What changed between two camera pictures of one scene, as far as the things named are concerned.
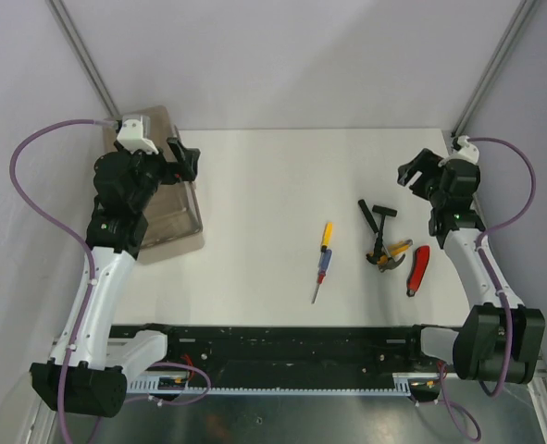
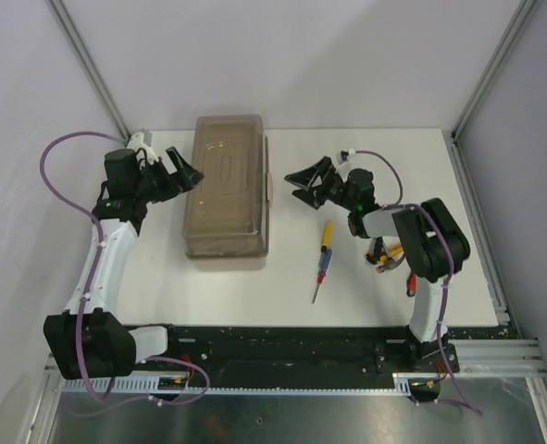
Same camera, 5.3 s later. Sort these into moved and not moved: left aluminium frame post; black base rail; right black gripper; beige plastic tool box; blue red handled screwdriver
Moved: beige plastic tool box; right black gripper
Not moved: blue red handled screwdriver; black base rail; left aluminium frame post
